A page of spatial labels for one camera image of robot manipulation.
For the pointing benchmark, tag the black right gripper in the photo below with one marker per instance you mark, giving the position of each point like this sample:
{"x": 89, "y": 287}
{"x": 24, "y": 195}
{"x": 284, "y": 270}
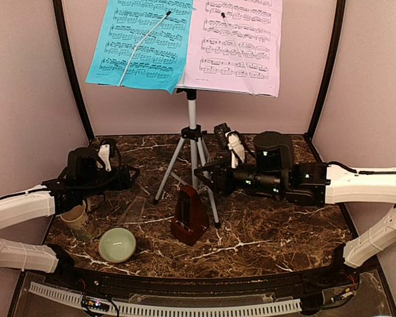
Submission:
{"x": 220, "y": 169}

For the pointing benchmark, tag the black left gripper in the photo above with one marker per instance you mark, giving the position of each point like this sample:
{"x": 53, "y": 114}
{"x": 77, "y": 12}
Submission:
{"x": 121, "y": 173}

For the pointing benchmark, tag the clear plastic metronome cover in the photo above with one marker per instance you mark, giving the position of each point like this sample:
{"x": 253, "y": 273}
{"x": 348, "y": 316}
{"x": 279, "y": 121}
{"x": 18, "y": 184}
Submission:
{"x": 133, "y": 214}

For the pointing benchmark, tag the grey perforated music stand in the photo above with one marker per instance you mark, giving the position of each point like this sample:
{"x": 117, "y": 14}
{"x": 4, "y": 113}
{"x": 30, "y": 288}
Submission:
{"x": 193, "y": 132}

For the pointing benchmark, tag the red-brown wooden metronome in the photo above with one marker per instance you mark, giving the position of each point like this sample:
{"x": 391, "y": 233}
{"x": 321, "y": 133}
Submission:
{"x": 190, "y": 221}

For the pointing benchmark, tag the lavender sheet music page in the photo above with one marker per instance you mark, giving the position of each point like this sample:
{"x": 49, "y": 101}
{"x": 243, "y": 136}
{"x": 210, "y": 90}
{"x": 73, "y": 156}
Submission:
{"x": 234, "y": 46}

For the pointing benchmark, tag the blue sheet music page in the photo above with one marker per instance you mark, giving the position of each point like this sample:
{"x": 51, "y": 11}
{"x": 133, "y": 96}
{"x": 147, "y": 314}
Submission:
{"x": 142, "y": 44}

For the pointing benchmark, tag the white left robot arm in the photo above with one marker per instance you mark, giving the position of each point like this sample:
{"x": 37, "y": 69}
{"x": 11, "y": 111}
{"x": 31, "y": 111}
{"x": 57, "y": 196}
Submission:
{"x": 88, "y": 172}

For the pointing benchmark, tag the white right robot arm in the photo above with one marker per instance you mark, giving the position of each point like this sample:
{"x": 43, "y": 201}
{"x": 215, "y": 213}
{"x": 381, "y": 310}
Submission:
{"x": 319, "y": 184}

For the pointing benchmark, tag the cream ceramic mug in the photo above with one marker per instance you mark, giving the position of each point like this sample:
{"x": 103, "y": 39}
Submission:
{"x": 80, "y": 222}

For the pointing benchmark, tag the light green ceramic bowl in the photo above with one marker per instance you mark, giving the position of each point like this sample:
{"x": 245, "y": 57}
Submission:
{"x": 117, "y": 245}

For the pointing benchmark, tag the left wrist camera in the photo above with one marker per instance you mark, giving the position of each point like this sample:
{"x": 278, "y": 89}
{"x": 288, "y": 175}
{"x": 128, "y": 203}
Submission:
{"x": 107, "y": 150}

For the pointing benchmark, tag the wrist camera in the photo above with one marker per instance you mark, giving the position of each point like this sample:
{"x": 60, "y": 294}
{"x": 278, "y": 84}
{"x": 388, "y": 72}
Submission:
{"x": 232, "y": 141}
{"x": 107, "y": 150}

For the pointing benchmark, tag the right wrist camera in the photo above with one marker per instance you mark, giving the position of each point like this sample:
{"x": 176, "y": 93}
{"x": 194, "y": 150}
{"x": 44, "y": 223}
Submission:
{"x": 232, "y": 141}

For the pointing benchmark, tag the white slotted cable duct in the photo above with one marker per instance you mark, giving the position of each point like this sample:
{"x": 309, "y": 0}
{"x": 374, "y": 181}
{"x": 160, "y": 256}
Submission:
{"x": 146, "y": 305}

